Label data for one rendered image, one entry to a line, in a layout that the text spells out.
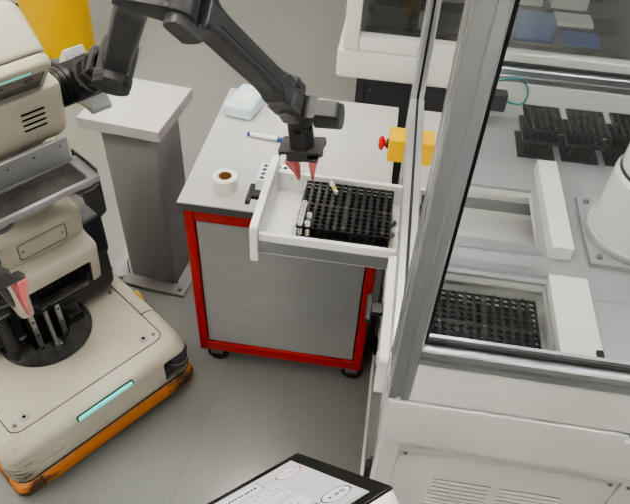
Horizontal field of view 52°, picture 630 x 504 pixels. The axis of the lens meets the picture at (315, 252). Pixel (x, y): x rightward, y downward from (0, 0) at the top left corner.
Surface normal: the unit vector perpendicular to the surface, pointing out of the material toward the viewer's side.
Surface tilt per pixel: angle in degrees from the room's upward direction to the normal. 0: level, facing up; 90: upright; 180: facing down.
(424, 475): 90
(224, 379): 0
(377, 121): 0
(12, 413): 0
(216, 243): 90
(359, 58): 90
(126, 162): 90
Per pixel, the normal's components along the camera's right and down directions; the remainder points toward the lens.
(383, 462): -0.15, 0.69
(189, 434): 0.04, -0.71
